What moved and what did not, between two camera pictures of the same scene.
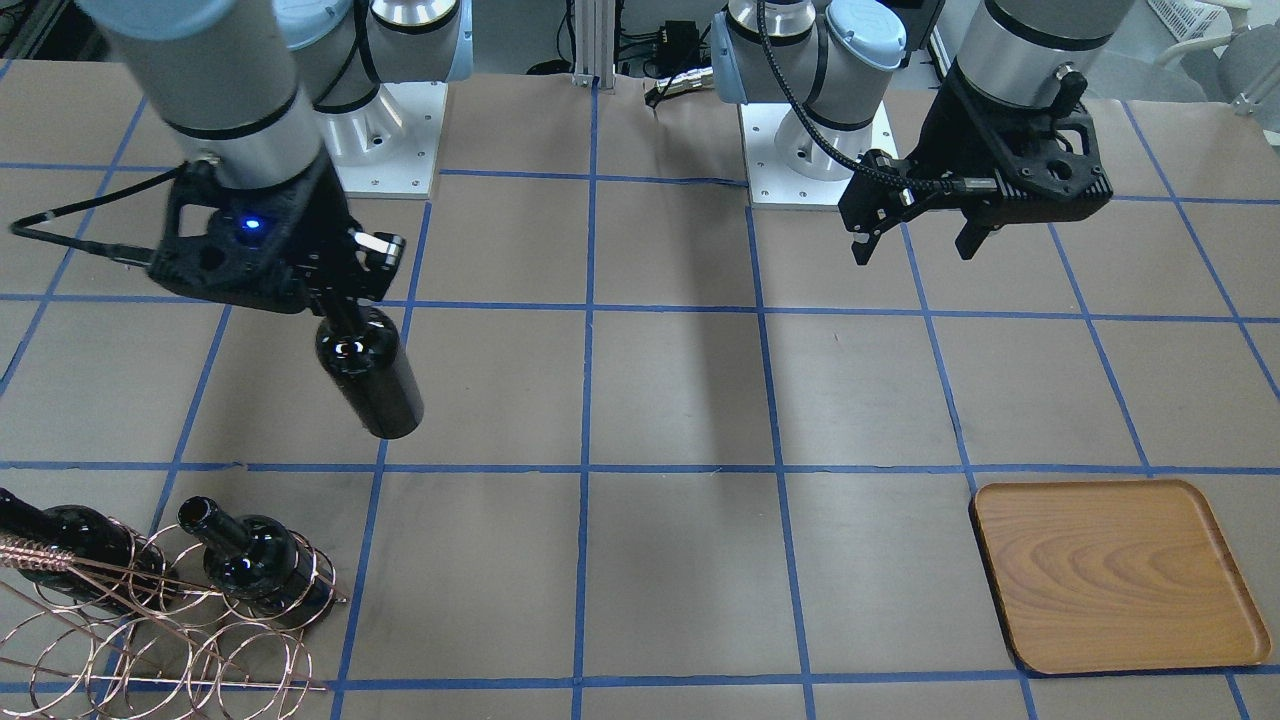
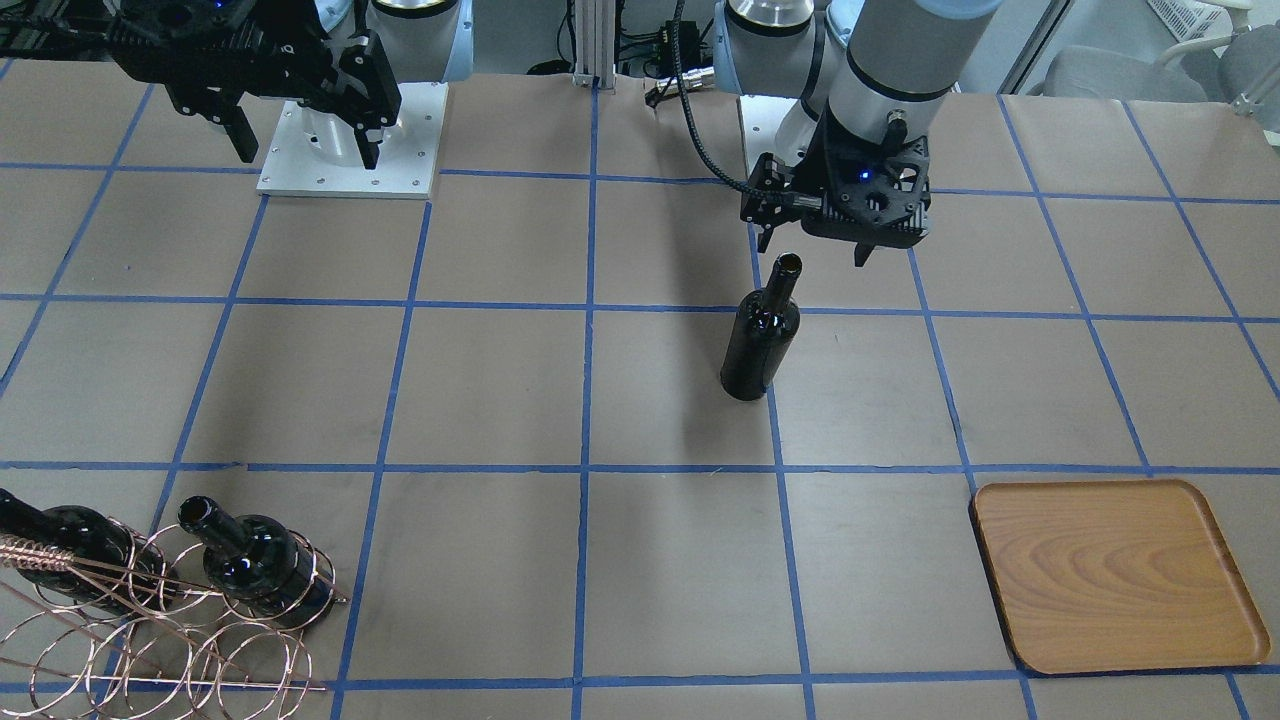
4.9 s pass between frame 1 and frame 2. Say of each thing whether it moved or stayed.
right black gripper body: moved
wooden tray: stayed
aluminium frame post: stayed
